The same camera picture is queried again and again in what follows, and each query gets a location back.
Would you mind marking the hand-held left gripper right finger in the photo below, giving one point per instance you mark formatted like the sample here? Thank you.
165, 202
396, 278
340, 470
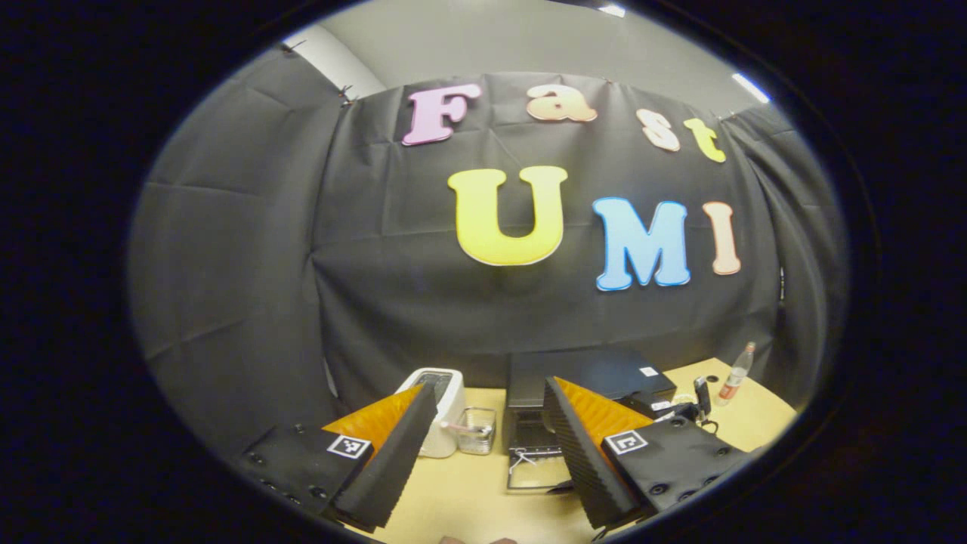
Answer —
585, 461

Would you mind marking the black backdrop cloth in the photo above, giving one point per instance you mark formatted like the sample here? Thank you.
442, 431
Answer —
264, 264

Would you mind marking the clear plastic container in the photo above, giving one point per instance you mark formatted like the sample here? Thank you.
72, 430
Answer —
476, 434

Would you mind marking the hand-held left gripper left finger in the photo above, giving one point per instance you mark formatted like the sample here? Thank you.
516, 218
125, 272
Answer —
393, 461

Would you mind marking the clear bottle with red label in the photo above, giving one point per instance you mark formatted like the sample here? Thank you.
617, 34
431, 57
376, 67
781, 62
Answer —
731, 385

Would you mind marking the white toaster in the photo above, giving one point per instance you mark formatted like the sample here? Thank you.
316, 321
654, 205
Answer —
449, 412

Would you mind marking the black electric oven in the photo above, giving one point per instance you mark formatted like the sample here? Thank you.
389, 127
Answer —
582, 370

